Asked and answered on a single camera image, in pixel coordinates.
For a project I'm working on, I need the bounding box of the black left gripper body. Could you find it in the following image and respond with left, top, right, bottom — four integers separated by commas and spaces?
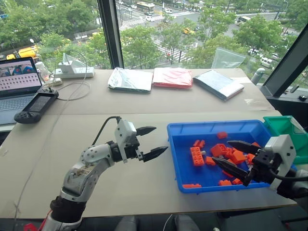
124, 136, 145, 162

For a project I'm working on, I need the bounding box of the blue and silver bag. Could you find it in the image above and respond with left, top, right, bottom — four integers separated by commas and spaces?
192, 70, 245, 102

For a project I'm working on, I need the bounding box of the clear plastic bottle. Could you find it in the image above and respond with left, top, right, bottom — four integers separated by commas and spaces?
35, 61, 51, 81

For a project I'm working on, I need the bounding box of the silver foil bag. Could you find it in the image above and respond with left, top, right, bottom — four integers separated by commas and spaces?
107, 67, 154, 93

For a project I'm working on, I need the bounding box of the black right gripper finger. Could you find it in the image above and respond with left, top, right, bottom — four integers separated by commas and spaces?
211, 156, 253, 187
227, 140, 262, 156

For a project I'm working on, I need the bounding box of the blue plastic tray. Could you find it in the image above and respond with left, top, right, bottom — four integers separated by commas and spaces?
167, 119, 278, 194

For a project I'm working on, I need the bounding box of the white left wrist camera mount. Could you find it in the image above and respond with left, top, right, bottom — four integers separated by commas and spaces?
114, 119, 143, 164

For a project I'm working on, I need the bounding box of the small white charger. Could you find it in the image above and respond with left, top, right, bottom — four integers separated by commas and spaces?
47, 77, 64, 87

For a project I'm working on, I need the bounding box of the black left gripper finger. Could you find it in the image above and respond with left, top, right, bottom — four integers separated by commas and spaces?
141, 146, 169, 163
136, 126, 157, 137

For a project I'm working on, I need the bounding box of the thin white cable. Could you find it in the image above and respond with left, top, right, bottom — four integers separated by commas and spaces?
13, 49, 91, 221

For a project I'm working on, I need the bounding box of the white power strip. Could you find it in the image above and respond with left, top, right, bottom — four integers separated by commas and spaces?
53, 66, 95, 79

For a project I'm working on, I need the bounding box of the black handheld game console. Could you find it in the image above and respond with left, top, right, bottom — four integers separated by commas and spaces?
13, 87, 60, 125

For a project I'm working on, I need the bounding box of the open laptop computer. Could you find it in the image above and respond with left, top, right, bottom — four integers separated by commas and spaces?
0, 57, 43, 126

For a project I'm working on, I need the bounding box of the grey pipe fitting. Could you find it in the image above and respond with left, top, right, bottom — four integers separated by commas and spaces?
250, 67, 266, 85

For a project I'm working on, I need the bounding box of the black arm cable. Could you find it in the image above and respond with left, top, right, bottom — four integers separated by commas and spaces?
269, 168, 308, 181
91, 116, 121, 146

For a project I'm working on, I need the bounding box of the red plastic bag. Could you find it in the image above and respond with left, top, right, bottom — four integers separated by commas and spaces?
152, 67, 193, 89

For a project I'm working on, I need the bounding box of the black window frame post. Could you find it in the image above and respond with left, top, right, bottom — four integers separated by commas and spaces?
97, 0, 125, 70

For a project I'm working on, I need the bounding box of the black slanted window frame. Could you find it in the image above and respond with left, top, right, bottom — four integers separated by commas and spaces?
262, 30, 308, 98

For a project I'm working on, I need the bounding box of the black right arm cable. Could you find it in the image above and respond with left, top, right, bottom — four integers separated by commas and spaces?
269, 168, 308, 181

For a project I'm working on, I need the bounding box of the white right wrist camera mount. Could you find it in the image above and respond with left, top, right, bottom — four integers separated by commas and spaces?
264, 134, 297, 192

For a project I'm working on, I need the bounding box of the large orange building block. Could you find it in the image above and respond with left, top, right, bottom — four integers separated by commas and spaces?
231, 150, 247, 165
210, 143, 230, 157

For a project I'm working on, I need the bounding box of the green plastic bin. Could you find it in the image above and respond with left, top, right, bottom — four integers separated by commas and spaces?
263, 115, 308, 166

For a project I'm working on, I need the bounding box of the red 2x4 Lego brick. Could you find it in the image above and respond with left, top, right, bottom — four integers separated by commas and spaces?
190, 146, 205, 167

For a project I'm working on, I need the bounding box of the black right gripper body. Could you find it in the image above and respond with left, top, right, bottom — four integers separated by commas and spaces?
248, 148, 282, 185

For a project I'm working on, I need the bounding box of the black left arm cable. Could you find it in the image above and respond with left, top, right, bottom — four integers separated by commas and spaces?
91, 116, 121, 146

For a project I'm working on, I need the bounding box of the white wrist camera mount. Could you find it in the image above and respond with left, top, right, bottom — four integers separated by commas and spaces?
114, 119, 143, 164
264, 134, 297, 192

